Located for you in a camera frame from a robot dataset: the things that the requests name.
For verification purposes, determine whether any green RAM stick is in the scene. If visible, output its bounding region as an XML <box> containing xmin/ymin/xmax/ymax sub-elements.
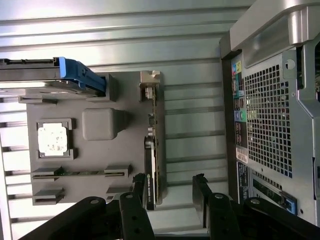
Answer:
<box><xmin>32</xmin><ymin>169</ymin><xmax>126</xmax><ymax>180</ymax></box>

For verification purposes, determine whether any grey parts rack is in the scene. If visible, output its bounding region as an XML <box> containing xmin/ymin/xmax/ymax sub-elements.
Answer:
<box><xmin>17</xmin><ymin>71</ymin><xmax>167</xmax><ymax>207</ymax></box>

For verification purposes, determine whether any silver CPU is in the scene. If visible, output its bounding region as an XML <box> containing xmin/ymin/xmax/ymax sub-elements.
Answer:
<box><xmin>37</xmin><ymin>121</ymin><xmax>70</xmax><ymax>158</ymax></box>

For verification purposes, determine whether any open dark PC case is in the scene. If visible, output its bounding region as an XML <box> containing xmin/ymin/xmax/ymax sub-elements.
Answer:
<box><xmin>219</xmin><ymin>0</ymin><xmax>320</xmax><ymax>227</ymax></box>

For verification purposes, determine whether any hard disk with blue carrier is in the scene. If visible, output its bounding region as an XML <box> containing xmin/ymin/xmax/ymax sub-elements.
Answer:
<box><xmin>0</xmin><ymin>56</ymin><xmax>107</xmax><ymax>98</ymax></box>

